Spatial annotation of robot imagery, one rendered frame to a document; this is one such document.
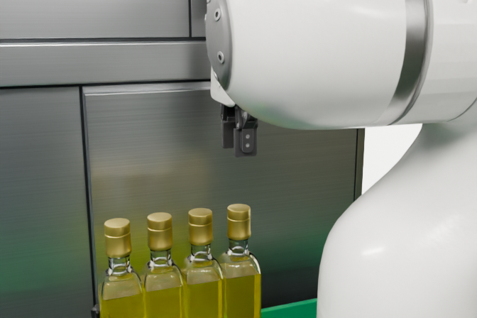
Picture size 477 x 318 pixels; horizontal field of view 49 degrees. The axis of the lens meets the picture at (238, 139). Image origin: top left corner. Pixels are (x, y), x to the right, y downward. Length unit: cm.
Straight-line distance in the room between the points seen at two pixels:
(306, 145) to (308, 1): 71
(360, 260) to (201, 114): 57
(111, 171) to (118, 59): 17
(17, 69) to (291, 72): 62
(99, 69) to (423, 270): 61
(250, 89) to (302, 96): 2
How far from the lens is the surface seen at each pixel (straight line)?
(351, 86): 24
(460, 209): 31
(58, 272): 92
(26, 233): 89
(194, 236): 75
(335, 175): 97
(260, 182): 90
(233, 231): 76
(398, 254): 30
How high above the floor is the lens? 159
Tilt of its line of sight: 13 degrees down
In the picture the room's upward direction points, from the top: straight up
